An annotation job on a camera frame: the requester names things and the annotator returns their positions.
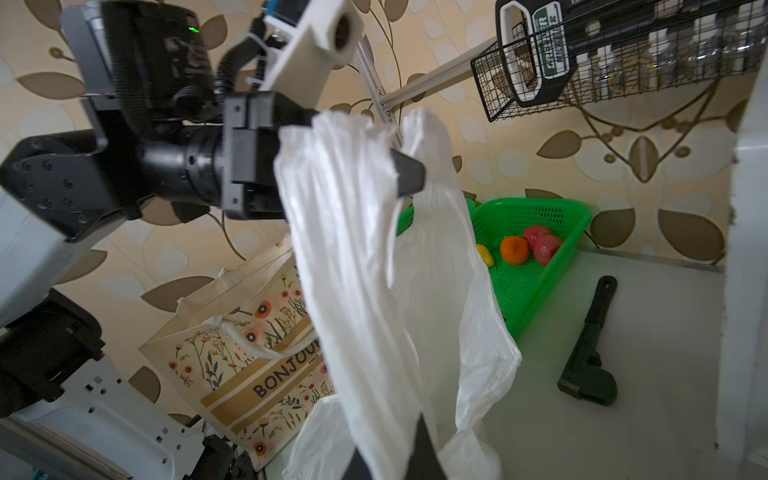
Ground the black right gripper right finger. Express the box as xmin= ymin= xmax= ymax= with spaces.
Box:
xmin=404 ymin=416 xmax=447 ymax=480

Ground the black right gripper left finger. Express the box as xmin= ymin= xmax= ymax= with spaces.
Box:
xmin=342 ymin=449 xmax=372 ymax=480

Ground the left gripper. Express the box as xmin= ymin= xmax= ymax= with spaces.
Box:
xmin=221 ymin=92 xmax=426 ymax=220

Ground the yellow lemon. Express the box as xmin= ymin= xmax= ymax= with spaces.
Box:
xmin=476 ymin=244 xmax=495 ymax=268

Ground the orange fruit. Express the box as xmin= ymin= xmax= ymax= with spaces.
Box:
xmin=499 ymin=236 xmax=530 ymax=266

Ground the white plastic bag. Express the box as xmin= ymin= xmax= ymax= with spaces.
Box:
xmin=275 ymin=108 xmax=522 ymax=479

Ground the cream floral tote bag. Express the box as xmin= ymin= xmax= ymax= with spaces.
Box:
xmin=140 ymin=237 xmax=335 ymax=470

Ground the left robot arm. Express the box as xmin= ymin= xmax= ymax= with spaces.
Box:
xmin=1 ymin=1 xmax=363 ymax=479

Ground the pink red apple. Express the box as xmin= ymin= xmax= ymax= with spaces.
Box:
xmin=523 ymin=225 xmax=564 ymax=266

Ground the right green fruit basket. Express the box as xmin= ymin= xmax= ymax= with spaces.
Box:
xmin=395 ymin=197 xmax=594 ymax=340

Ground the dark green pipe wrench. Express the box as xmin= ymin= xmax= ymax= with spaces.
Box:
xmin=557 ymin=275 xmax=618 ymax=407

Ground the back black wire basket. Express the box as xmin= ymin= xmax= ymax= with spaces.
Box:
xmin=470 ymin=0 xmax=768 ymax=123

